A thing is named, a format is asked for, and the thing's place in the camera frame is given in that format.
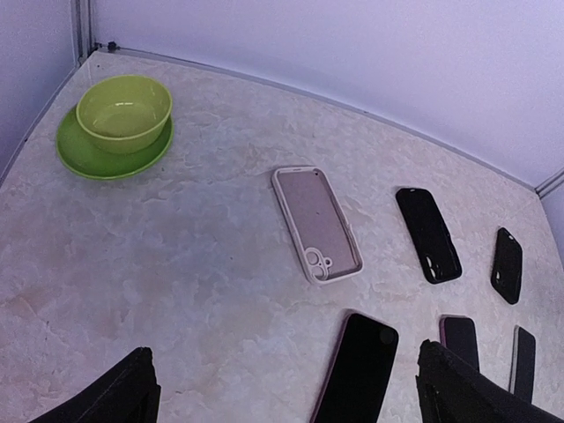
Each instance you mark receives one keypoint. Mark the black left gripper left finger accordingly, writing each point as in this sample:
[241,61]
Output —
[127,392]

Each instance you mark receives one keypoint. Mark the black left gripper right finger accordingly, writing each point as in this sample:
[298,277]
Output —
[450,390]

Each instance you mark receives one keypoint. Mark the large black phone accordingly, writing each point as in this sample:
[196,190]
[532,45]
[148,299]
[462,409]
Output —
[359,373]

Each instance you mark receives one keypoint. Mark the purple edged black phone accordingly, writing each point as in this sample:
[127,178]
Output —
[458,334]

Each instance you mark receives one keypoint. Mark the silver edged black phone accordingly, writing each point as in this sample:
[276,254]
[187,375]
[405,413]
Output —
[521,382]

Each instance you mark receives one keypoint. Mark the black phone case middle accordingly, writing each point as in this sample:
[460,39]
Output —
[430,235]

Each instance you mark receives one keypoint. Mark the black phone case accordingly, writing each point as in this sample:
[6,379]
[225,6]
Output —
[430,235]
[507,270]

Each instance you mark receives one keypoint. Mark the black phone case right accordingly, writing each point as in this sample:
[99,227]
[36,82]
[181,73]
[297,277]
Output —
[507,270]

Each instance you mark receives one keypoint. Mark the green plastic plate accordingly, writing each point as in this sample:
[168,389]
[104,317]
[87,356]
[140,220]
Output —
[77,152]

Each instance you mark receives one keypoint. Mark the green plastic bowl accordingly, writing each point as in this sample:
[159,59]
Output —
[124,114]

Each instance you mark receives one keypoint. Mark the right aluminium frame post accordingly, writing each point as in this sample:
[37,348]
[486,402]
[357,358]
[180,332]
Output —
[550,184]

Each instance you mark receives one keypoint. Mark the aluminium frame post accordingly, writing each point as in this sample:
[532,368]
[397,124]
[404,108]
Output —
[550,184]
[82,29]

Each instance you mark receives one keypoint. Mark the left aluminium frame post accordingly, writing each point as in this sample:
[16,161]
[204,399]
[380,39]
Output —
[82,29]

